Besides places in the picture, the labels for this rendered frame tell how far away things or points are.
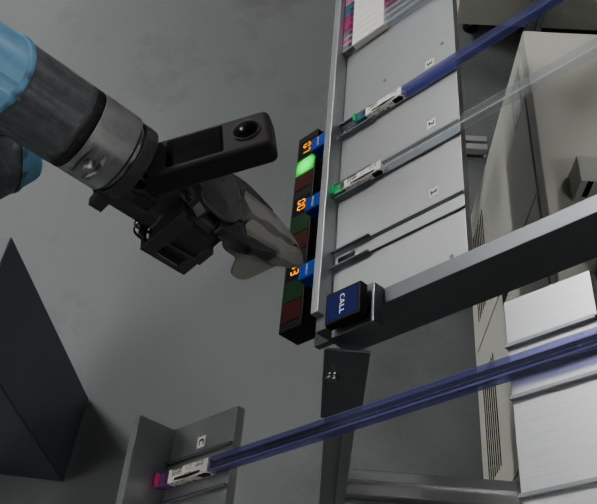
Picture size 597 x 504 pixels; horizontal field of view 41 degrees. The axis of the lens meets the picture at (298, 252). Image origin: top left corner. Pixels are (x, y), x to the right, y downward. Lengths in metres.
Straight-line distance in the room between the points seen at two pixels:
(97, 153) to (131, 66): 1.70
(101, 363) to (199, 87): 0.88
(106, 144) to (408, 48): 0.56
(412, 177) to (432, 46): 0.21
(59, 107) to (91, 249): 1.29
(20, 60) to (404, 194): 0.47
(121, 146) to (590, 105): 0.89
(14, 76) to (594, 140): 0.92
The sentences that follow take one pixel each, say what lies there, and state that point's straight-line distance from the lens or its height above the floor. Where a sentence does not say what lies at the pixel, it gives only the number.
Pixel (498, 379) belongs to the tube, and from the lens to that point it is 0.58.
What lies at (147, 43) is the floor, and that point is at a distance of 2.44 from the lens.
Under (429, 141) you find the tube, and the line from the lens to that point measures 0.95.
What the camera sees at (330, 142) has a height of 0.74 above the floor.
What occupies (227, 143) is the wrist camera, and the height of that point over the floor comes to 1.01.
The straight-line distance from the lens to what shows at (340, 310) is 0.84.
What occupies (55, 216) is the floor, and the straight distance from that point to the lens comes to 2.03.
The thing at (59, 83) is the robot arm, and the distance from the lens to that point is 0.67.
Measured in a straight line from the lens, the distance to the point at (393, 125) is 1.04.
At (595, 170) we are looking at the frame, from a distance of 1.21.
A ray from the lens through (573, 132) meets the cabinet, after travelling 1.32.
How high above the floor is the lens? 1.50
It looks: 53 degrees down
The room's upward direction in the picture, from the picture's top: straight up
